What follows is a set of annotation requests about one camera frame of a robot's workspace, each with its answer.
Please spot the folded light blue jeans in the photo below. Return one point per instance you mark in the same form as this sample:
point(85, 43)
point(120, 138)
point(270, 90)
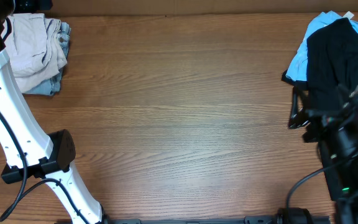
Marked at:
point(52, 86)

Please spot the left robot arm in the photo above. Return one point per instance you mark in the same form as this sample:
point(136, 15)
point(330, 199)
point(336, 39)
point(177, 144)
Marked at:
point(29, 151)

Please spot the black garment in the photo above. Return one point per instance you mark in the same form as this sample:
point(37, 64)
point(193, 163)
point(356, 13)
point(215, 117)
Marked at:
point(332, 61)

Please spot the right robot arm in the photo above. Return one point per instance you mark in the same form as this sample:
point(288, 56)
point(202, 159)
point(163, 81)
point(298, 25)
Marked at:
point(336, 133)

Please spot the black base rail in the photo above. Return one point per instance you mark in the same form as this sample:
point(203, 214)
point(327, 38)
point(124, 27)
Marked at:
point(194, 221)

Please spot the beige khaki shorts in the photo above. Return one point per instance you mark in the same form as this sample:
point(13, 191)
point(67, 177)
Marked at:
point(33, 49)

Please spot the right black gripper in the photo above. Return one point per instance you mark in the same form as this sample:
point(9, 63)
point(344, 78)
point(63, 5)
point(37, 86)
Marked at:
point(317, 113)

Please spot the light blue shirt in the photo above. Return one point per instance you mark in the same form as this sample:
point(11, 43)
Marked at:
point(296, 71)

